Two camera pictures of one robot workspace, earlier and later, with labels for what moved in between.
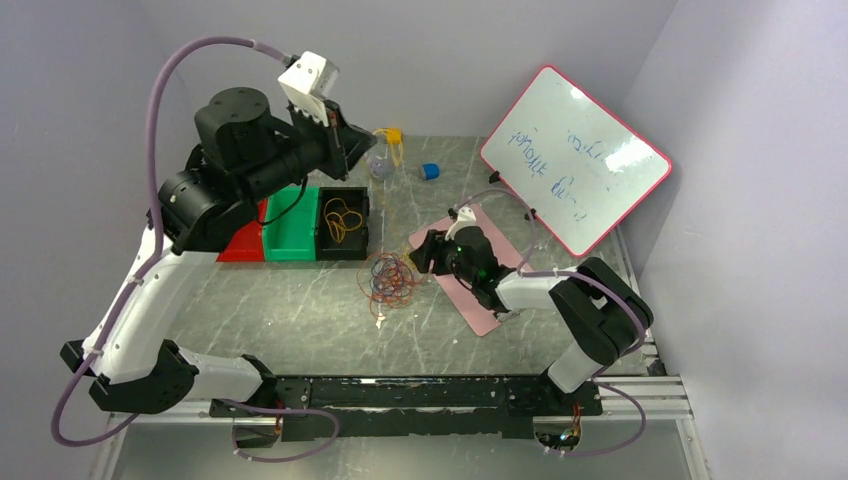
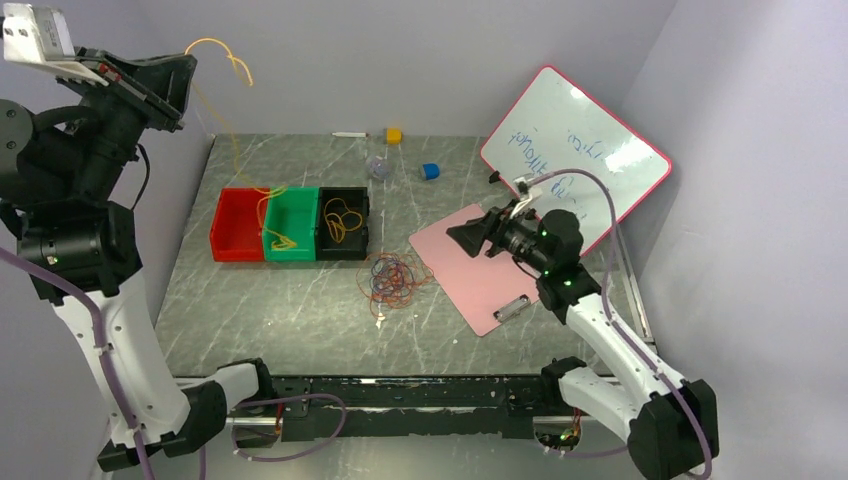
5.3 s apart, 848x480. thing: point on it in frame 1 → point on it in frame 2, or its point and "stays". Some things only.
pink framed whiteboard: [577, 165] stays
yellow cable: [339, 218] stays
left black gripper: [344, 142] → [159, 85]
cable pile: [387, 280] stays
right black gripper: [433, 249] → [491, 227]
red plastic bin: [247, 243] stays
